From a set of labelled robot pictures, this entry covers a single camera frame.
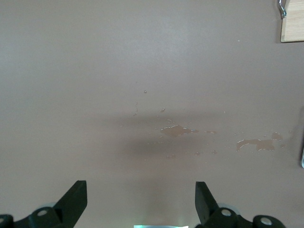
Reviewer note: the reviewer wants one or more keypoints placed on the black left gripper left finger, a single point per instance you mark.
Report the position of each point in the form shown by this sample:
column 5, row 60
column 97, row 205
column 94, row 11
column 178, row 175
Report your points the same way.
column 69, row 209

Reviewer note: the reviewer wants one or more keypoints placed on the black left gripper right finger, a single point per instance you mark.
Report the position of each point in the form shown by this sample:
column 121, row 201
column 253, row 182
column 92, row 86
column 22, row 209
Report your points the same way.
column 206, row 209

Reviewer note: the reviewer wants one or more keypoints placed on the brown table cover sheet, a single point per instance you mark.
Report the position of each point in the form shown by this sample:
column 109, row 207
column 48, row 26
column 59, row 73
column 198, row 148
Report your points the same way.
column 71, row 71

